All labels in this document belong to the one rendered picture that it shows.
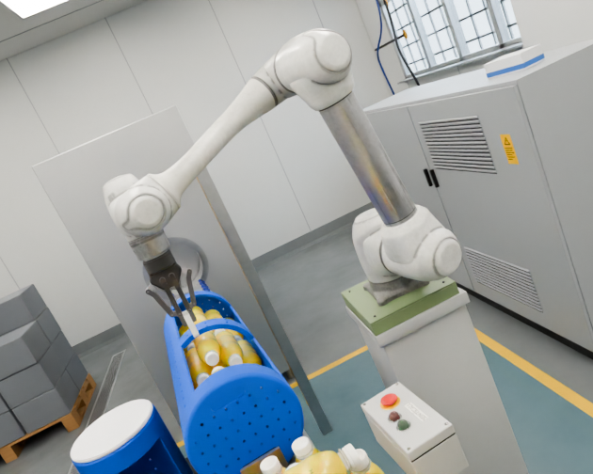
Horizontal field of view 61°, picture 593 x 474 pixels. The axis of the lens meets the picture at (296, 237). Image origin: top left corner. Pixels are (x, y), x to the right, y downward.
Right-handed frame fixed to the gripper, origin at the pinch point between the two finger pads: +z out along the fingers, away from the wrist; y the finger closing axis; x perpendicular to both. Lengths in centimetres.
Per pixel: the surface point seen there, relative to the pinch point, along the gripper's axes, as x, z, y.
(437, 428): 55, 23, -32
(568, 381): -57, 129, -143
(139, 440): -22.5, 32.0, 29.9
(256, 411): 20.6, 20.4, -5.0
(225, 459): 20.5, 27.0, 6.1
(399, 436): 51, 23, -26
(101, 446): -26, 29, 41
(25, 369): -318, 62, 146
